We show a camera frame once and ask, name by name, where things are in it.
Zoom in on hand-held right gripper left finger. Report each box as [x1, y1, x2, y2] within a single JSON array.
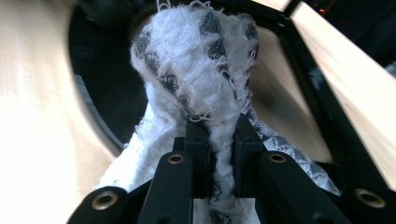
[[174, 119, 214, 200]]

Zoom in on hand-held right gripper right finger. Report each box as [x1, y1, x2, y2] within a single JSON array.
[[233, 115, 269, 199]]

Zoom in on white grey patterned cloth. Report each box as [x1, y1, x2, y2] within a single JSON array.
[[96, 0, 342, 224]]

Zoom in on black wavy tray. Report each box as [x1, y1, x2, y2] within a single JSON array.
[[68, 0, 396, 203]]

